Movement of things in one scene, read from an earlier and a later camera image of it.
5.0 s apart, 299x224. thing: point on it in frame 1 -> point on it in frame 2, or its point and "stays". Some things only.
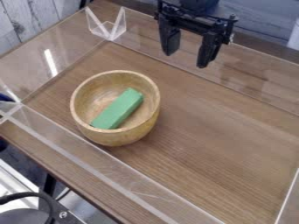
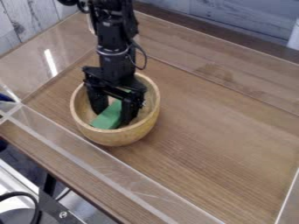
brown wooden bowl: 95,94 stays
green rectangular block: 118,109 stays
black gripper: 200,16 -> 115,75
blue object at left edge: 6,98 stays
